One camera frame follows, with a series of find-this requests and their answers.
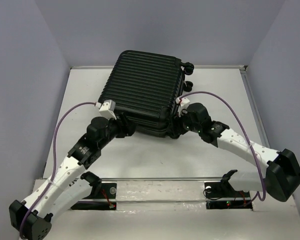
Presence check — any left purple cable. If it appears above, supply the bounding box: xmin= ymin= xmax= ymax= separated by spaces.
xmin=18 ymin=101 xmax=101 ymax=240

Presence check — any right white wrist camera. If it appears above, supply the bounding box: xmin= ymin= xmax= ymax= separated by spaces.
xmin=175 ymin=97 xmax=190 ymax=117

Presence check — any black hard-shell suitcase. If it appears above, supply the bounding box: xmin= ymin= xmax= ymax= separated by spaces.
xmin=98 ymin=50 xmax=195 ymax=139

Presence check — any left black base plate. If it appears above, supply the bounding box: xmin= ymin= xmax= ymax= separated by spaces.
xmin=70 ymin=182 xmax=117 ymax=211

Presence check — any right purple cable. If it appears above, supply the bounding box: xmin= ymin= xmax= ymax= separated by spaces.
xmin=178 ymin=91 xmax=267 ymax=203

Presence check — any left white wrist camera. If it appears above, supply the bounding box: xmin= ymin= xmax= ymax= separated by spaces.
xmin=99 ymin=99 xmax=117 ymax=120

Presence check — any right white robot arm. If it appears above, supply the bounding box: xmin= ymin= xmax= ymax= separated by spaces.
xmin=175 ymin=97 xmax=300 ymax=202

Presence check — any purple cable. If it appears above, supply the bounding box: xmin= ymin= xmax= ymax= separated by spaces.
xmin=18 ymin=101 xmax=101 ymax=240
xmin=178 ymin=91 xmax=267 ymax=203

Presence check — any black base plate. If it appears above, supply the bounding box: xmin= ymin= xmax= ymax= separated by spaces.
xmin=70 ymin=182 xmax=117 ymax=211
xmin=202 ymin=182 xmax=253 ymax=210

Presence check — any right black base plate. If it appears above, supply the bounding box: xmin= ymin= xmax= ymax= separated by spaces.
xmin=202 ymin=182 xmax=253 ymax=210

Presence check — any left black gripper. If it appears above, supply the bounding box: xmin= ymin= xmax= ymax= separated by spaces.
xmin=98 ymin=111 xmax=138 ymax=148

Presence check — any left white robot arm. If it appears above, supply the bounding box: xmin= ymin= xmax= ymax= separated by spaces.
xmin=9 ymin=114 xmax=136 ymax=240

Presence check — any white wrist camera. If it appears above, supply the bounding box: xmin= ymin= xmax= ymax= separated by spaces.
xmin=175 ymin=97 xmax=190 ymax=117
xmin=99 ymin=99 xmax=117 ymax=120

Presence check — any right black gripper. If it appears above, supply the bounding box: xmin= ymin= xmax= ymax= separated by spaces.
xmin=165 ymin=106 xmax=201 ymax=137

